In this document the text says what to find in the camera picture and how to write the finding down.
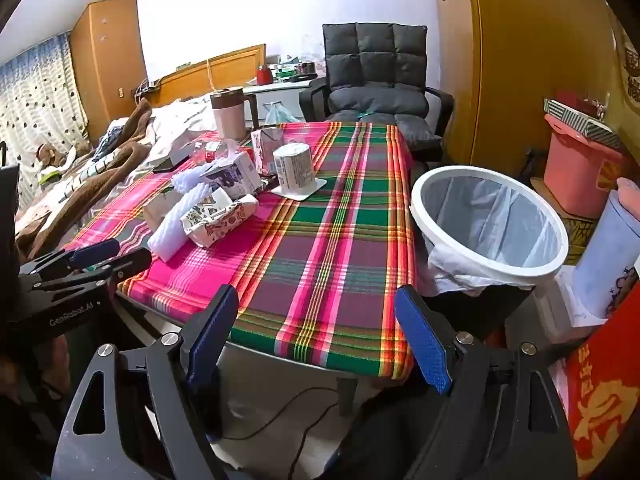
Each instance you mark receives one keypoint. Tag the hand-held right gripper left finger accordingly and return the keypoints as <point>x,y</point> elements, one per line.
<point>215,330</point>

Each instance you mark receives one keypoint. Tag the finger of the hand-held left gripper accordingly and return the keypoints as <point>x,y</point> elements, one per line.
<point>95,252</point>
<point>131,264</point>

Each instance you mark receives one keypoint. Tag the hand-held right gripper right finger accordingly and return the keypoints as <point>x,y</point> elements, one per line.
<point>425,345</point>

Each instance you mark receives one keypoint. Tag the white foam net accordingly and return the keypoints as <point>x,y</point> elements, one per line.
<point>170,232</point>

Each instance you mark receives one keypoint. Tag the translucent bin liner bag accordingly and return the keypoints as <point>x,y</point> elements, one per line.
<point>450,265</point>

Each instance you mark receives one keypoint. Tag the white trash bin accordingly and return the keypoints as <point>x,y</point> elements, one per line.
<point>500,272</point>

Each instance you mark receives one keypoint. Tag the purple milk carton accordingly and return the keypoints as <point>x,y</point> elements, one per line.
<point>235,175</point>

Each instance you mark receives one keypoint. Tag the clear bottle with red label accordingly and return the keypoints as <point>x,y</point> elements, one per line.
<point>212,149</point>

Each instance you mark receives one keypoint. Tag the brown blanket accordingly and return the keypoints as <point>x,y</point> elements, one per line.
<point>55,200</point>

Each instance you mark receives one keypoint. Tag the dark low table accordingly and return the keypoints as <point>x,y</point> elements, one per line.
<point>347,395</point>

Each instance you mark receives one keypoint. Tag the patterned tissue pack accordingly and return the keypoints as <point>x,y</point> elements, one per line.
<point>220,220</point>

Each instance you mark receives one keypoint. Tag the black phone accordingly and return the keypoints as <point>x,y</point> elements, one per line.
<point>170,164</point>

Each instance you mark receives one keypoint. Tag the plaid tablecloth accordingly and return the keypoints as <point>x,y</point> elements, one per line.
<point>325,260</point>

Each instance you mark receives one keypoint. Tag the white appliance box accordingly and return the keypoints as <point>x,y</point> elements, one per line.
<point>565,310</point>

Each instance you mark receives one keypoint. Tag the white bedding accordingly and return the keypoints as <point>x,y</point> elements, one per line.
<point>175,125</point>

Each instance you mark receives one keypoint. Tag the white coaster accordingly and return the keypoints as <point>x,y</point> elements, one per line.
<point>310,191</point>

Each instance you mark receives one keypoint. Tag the patterned curtain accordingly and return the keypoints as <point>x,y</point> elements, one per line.
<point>35,95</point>

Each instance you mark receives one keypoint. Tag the pink jug with brown lid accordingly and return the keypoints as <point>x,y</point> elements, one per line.
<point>227,117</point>

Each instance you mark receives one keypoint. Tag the brown drink carton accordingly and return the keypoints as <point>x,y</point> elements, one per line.
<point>265,147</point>

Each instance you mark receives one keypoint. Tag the red gift bag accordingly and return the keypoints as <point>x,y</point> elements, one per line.
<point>610,385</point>

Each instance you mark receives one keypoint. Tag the wooden cabinet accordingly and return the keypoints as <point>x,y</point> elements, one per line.
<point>105,60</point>

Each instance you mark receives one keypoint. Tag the yellow patterned box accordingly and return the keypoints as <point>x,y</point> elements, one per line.
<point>580,230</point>

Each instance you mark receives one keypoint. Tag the light blue cylinder container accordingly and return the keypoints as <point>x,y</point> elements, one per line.
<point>605,250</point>

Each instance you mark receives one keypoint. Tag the clear plastic bag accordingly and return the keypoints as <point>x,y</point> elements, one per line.
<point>280,115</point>

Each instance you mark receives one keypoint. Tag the wooden headboard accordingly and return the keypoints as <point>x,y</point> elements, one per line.
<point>225,72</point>

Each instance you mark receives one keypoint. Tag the white desk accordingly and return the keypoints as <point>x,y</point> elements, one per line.
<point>280,92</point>

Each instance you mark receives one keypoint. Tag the pink plastic bucket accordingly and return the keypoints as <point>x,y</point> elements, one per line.
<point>575,170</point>

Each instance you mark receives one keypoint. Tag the green box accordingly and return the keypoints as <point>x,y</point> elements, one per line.
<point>287,74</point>

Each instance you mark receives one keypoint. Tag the pink lid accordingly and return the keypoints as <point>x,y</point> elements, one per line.
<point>629,192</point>

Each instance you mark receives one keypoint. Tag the striped flat box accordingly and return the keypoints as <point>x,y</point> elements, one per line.
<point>580,122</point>

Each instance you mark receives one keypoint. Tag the grey padded chair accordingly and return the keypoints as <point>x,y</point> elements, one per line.
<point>375,60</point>

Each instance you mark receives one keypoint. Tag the red flat box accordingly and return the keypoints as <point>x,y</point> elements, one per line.
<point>580,100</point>

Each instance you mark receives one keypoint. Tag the yellow wooden wardrobe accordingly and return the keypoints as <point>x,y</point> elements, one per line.
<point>525,60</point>

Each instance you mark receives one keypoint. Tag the gold paper bag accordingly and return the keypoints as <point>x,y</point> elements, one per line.
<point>630,65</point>

